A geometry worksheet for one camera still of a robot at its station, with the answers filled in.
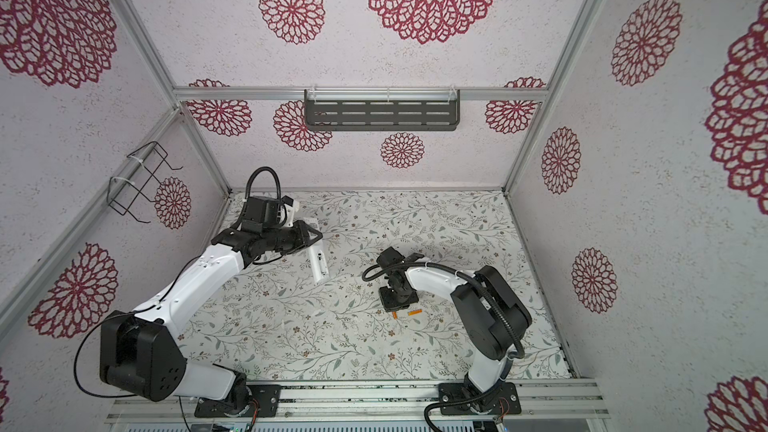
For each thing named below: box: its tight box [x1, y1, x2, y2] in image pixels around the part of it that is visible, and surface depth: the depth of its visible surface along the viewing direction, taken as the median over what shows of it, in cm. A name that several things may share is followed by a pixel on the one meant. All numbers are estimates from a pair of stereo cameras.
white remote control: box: [307, 240, 330, 283], surface depth 80 cm
